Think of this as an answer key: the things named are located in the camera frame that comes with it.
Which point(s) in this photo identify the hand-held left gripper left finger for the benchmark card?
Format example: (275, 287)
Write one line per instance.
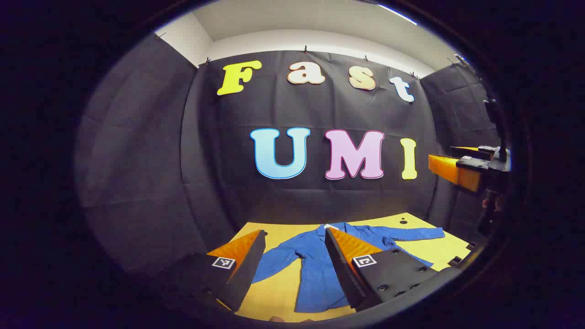
(247, 274)

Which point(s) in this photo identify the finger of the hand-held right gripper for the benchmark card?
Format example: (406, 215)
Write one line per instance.
(484, 151)
(475, 164)

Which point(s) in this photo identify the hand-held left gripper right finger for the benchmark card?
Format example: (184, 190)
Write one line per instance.
(343, 269)

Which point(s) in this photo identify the black table edge bracket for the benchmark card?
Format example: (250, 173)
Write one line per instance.
(456, 261)
(471, 246)

